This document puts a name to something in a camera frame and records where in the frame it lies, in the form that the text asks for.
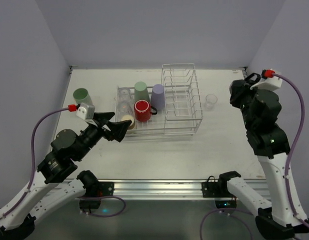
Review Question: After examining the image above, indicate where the cream and brown cup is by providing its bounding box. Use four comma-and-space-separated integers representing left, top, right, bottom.
120, 114, 136, 135

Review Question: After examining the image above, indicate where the clear glass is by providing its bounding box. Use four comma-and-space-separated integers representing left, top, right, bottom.
118, 87, 131, 101
204, 94, 218, 110
117, 100, 132, 115

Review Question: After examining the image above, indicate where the light green cup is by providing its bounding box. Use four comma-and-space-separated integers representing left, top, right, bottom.
72, 88, 93, 105

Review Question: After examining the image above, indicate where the red mug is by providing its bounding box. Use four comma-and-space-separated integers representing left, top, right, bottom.
134, 99, 158, 122

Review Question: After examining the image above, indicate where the black mug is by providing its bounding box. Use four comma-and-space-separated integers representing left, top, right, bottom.
244, 72, 261, 86

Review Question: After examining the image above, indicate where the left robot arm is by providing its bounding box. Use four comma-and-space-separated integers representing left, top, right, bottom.
0, 112, 132, 240

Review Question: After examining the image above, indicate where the green cup in low rack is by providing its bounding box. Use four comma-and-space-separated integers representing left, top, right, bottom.
134, 81, 150, 103

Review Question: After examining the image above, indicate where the purple cup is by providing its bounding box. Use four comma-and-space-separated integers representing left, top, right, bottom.
150, 84, 165, 111

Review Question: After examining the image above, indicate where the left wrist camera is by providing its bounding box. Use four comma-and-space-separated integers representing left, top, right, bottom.
76, 103, 95, 124

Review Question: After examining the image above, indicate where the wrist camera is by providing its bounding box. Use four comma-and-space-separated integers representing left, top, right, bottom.
250, 76, 283, 92
76, 103, 95, 124

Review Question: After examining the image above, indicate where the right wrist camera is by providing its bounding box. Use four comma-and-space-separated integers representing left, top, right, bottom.
250, 76, 283, 92

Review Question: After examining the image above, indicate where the low white wire rack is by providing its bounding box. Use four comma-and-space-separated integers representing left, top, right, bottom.
115, 86, 166, 138

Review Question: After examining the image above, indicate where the tall white wire rack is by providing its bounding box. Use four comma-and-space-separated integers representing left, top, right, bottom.
161, 63, 203, 136

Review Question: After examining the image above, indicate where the aluminium mounting rail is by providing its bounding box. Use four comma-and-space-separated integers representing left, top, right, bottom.
28, 177, 289, 201

